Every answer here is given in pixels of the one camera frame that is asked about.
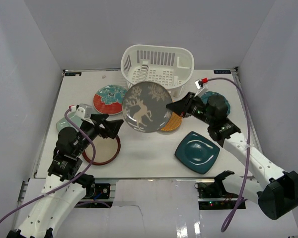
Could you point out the grey deer pattern plate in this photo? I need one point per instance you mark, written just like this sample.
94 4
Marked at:
144 107

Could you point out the blue table label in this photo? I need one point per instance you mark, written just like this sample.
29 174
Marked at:
67 74
222 72

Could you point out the woven bamboo round plate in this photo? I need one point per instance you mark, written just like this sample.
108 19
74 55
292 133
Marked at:
174 122

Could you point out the red rimmed cream plate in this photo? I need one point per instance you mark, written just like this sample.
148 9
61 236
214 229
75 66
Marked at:
107 150

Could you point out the teal scalloped round plate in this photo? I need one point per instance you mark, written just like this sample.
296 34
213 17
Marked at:
207 94

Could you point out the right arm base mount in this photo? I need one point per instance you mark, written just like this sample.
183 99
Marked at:
213 196

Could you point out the dark teal square plate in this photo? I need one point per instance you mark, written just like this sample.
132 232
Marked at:
197 152

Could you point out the right blue table label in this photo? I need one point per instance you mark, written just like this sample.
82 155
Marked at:
222 72

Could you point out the red teal floral plate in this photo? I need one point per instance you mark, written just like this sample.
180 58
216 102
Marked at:
108 99

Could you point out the left blue table label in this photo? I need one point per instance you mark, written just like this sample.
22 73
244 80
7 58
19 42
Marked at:
67 74

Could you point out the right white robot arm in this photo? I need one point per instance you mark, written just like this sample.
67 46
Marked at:
275 190

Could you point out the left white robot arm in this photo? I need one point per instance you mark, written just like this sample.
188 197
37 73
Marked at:
65 185

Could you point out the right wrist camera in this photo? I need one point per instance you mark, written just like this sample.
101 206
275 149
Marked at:
202 87

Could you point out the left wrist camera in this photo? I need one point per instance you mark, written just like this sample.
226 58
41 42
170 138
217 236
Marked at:
83 111

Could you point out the white plastic dish bin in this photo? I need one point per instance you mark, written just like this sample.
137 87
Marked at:
171 67

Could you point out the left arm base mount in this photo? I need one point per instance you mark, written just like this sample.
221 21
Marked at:
98 196

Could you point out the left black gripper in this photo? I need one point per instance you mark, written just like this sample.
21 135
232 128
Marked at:
102 127

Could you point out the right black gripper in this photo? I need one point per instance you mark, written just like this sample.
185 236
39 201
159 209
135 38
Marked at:
184 105

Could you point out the pale green rectangular plate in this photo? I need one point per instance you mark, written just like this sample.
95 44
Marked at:
62 123

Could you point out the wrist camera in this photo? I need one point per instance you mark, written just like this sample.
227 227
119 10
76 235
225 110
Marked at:
202 87
83 111

